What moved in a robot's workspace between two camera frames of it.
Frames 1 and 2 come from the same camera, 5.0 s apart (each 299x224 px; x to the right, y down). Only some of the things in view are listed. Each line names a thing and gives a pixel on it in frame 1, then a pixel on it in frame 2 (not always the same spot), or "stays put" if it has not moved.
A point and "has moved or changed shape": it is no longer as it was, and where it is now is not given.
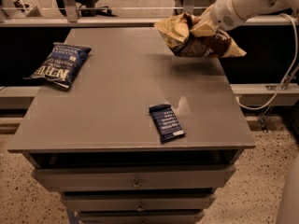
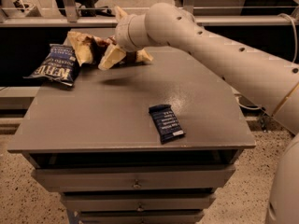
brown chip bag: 176,31 has moved or changed shape
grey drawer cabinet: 96,141 stays put
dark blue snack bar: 166,122 stays put
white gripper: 221,15 to 121,34
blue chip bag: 62,64 stays put
